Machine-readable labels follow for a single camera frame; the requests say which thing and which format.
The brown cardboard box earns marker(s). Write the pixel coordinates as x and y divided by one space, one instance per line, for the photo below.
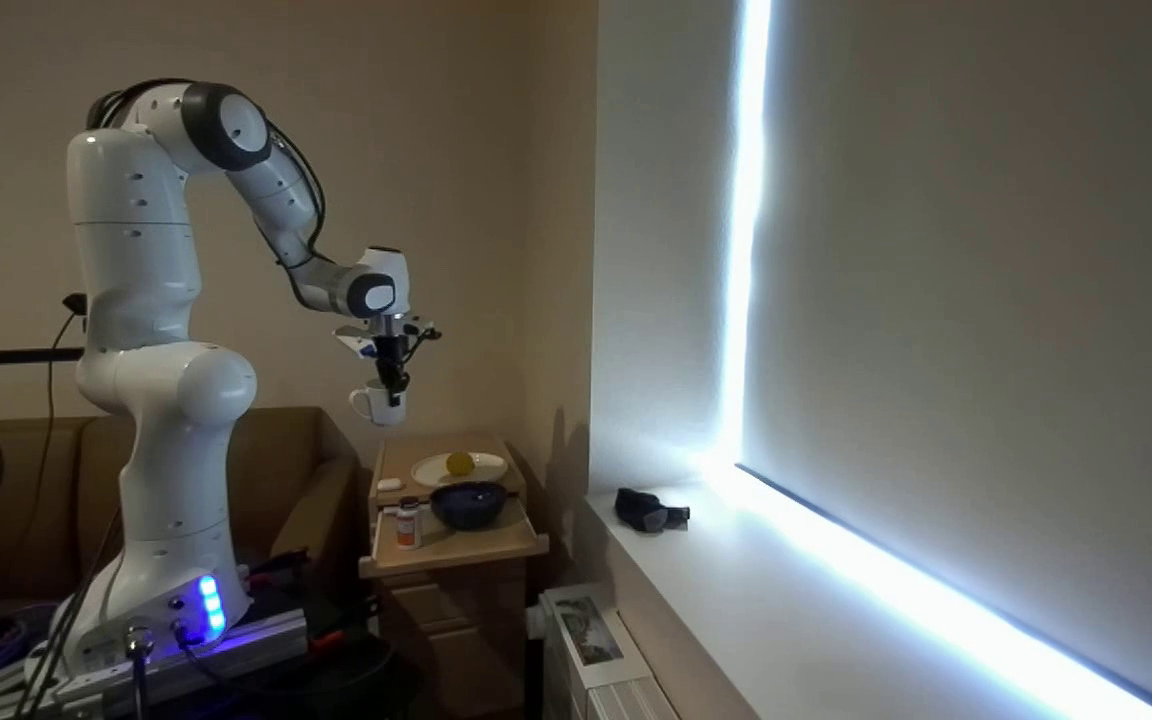
278 481

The white radiator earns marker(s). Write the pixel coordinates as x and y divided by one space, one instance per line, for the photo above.
597 654

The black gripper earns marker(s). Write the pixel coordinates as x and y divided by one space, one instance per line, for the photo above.
391 356

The black bowl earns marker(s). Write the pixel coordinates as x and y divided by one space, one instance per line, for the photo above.
474 504

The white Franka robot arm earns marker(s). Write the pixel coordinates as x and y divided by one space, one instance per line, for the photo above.
163 443

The small white red item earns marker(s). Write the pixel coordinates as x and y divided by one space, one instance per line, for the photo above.
401 521

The black horizontal bar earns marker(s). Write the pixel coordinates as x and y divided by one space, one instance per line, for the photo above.
0 356

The wooden cabinet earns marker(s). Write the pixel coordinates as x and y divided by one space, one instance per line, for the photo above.
449 614

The black object on windowsill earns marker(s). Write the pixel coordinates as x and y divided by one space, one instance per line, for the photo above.
644 511

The white mug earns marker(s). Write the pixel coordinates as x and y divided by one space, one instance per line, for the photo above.
373 411

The white plate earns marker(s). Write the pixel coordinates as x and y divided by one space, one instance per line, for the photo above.
490 466

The white window blind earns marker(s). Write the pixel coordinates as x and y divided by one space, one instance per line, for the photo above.
989 305

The robot base mounting platform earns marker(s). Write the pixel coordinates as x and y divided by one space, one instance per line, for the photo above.
249 644

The yellow fruit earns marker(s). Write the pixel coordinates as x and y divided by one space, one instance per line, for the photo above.
458 463

